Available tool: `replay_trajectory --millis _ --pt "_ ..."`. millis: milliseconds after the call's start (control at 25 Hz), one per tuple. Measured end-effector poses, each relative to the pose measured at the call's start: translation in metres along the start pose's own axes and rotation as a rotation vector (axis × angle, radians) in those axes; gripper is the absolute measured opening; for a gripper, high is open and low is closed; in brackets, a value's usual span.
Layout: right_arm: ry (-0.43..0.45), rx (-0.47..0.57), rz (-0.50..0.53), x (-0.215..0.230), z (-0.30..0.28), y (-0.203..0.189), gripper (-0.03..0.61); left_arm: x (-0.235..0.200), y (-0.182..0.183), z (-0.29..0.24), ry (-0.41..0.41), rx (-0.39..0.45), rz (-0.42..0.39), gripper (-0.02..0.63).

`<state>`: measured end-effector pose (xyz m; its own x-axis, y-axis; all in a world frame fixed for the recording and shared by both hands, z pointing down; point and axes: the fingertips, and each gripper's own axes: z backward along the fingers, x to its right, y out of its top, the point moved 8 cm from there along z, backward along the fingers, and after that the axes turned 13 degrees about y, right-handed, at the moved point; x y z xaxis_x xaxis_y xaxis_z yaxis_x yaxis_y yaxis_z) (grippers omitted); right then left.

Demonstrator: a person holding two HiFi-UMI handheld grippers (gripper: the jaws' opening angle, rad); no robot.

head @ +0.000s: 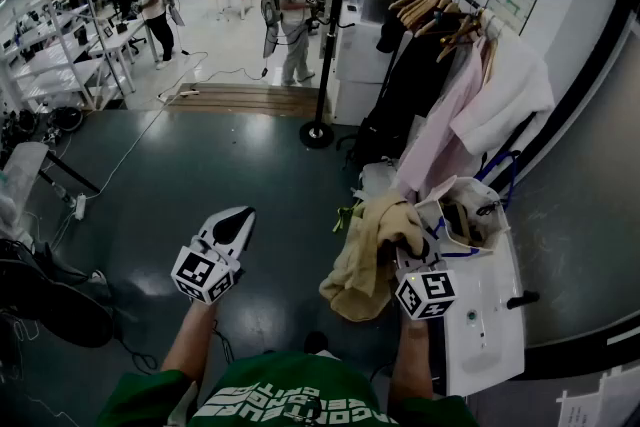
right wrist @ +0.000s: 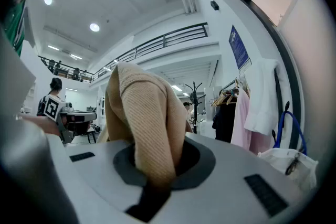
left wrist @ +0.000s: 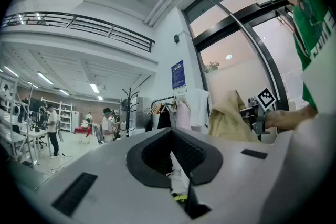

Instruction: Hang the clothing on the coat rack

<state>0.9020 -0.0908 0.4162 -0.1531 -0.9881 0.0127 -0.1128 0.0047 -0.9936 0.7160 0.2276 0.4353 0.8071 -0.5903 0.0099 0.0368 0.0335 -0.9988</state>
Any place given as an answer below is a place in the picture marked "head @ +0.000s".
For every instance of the white power strip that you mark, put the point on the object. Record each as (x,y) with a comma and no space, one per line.
(80,207)

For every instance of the white low cabinet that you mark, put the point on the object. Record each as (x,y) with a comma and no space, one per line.
(480,350)

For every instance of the white garment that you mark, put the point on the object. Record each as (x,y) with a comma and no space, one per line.
(510,95)

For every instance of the black office chair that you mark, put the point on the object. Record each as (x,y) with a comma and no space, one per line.
(55,300)

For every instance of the white tote bag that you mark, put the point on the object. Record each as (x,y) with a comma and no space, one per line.
(480,195)

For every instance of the white desk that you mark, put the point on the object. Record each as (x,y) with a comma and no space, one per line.
(120,37)

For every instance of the black coat stand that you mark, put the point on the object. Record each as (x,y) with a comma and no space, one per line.
(329,40)

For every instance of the person's black shoe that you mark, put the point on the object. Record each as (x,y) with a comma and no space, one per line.
(316,342)

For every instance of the beige clothes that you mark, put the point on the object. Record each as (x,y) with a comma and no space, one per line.
(360,255)

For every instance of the row of wooden hangers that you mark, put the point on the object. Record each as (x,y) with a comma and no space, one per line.
(420,0)

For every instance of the person's left forearm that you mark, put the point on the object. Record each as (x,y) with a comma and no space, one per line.
(190,340)

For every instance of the black garment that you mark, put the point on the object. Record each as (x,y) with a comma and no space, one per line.
(420,80)

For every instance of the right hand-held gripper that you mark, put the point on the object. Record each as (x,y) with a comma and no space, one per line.
(427,292)

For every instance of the black backpack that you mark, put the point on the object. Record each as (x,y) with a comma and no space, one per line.
(372,140)

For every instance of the person's green printed t-shirt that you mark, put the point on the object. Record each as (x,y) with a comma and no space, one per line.
(300,380)

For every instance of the person's right forearm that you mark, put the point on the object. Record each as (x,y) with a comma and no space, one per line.
(412,365)

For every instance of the white square cabinet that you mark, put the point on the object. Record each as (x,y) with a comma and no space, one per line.
(360,60)

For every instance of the white map sign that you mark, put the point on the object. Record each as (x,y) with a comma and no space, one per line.
(512,2)

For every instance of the wooden slatted floor panel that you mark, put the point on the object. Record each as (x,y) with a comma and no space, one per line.
(250,100)

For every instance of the white workbench rack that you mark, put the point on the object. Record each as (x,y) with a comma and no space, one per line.
(55,65)

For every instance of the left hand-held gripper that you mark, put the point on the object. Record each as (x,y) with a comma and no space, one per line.
(205,272)

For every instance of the pink shirt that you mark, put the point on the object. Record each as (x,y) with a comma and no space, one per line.
(440,140)

